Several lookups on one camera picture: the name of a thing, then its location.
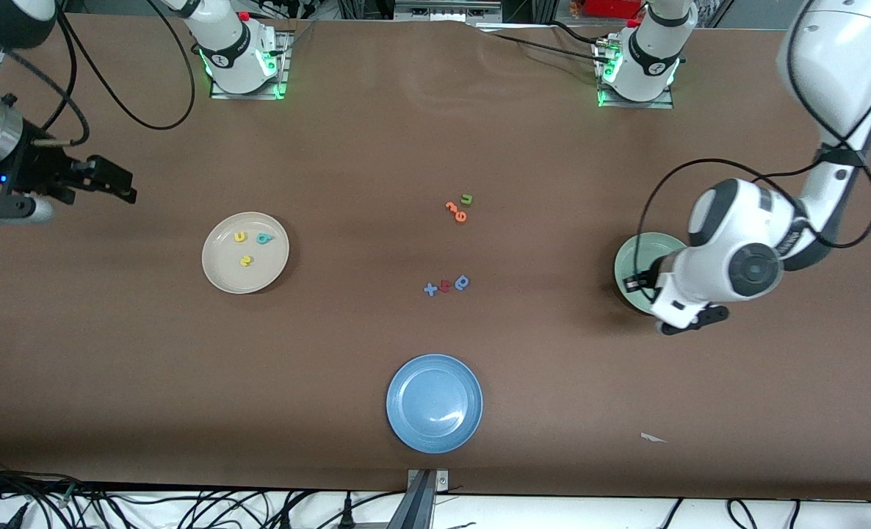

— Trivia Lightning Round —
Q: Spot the grey metal box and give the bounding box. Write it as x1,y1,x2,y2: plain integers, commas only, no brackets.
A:
394,0,504,23

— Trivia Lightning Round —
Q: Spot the black base cable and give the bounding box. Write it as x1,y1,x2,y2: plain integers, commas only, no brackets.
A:
472,26,616,67
549,21,612,46

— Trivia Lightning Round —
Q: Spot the blue round plate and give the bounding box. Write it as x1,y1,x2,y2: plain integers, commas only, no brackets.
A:
386,353,484,455

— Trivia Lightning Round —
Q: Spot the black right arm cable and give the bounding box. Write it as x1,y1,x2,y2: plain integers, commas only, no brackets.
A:
0,0,195,148

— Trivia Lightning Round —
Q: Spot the red background object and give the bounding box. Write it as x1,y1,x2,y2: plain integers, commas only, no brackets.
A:
581,0,646,19

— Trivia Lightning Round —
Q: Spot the silver table edge bracket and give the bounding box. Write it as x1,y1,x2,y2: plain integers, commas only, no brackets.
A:
407,469,449,492

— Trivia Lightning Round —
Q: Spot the green round plate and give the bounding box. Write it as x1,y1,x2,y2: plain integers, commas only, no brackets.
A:
613,232,690,317

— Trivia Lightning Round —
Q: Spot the grey metal beam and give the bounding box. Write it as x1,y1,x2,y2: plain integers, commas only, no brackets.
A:
386,470,436,529

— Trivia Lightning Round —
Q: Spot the beige round plate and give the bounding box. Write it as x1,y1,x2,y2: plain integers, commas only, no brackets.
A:
201,212,290,295

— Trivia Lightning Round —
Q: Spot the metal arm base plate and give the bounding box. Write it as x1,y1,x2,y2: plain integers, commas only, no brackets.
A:
596,37,675,109
209,29,291,101

